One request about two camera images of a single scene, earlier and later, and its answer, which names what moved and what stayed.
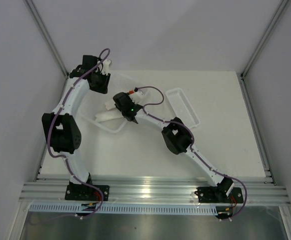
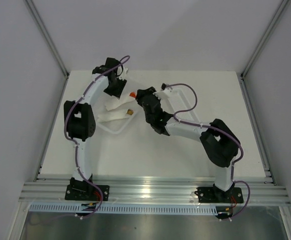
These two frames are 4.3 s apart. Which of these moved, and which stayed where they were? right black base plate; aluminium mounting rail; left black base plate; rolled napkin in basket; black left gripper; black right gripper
Moved: black left gripper; black right gripper
Stayed: aluminium mounting rail; rolled napkin in basket; right black base plate; left black base plate
